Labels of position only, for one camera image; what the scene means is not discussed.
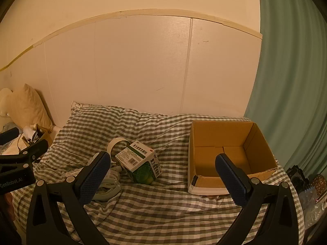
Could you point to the dark plastic bag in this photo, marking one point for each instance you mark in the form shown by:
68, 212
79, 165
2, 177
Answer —
295, 177

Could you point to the green curtain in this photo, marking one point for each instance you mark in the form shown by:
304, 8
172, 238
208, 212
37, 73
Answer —
293, 69

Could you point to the cream pillow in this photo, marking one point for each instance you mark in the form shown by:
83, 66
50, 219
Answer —
25, 107

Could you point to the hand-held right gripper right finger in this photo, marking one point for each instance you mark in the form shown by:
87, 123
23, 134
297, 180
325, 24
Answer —
231, 178

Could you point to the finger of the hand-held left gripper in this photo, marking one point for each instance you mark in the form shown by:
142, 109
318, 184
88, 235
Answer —
9, 135
33, 149

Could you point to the small brown box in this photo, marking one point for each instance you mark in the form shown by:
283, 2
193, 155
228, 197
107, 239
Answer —
46, 135

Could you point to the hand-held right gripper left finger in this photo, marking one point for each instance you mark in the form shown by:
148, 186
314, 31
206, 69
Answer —
95, 176

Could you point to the blue cloth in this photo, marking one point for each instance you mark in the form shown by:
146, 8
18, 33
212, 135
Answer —
7, 127

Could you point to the white tape roll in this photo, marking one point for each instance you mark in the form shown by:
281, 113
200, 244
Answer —
115, 143

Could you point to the clear plastic bag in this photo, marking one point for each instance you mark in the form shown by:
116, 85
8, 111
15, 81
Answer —
307, 204

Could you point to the green and white medicine box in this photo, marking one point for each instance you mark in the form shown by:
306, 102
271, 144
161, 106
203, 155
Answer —
134, 155

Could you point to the white crumpled cloth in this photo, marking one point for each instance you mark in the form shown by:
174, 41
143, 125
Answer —
29, 131

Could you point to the grey checkered blanket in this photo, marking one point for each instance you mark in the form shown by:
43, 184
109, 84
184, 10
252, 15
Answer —
163, 209

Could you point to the brown cardboard box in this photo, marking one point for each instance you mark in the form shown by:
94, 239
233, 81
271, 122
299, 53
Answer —
258, 145

